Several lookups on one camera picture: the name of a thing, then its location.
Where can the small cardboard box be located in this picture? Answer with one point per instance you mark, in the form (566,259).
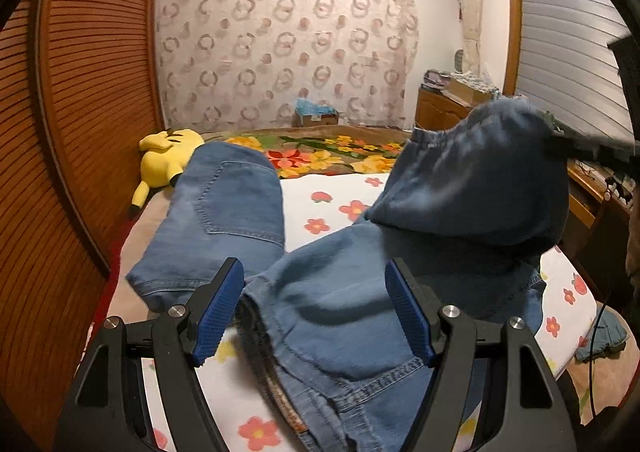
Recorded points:
(315,120)

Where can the narrow white lace curtain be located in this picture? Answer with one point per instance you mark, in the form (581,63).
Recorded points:
(467,6)

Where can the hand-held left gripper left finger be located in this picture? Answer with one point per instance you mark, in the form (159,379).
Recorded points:
(217,317)

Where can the long wooden cabinet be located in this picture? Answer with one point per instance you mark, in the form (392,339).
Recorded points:
(440,109)

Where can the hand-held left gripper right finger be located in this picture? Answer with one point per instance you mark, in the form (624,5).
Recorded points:
(410,312)

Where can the yellow plush toy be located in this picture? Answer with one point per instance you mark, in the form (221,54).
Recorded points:
(165,156)

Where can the wooden window frame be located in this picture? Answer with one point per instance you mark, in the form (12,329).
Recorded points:
(512,31)

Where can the blue crumpled bag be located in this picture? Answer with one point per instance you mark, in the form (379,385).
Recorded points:
(312,106)

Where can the wooden louvered door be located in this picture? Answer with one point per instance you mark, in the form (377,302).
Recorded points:
(75,131)

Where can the white flower print sheet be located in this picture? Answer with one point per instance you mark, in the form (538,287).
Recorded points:
(325,212)

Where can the floral patterned blanket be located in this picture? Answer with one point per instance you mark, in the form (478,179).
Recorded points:
(320,156)

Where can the dark blue denim pants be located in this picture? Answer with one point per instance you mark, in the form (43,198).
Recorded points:
(350,307)

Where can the blue cloth on floor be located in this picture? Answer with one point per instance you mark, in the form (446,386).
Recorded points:
(607,332)

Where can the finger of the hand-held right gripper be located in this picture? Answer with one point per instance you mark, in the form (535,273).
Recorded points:
(595,144)

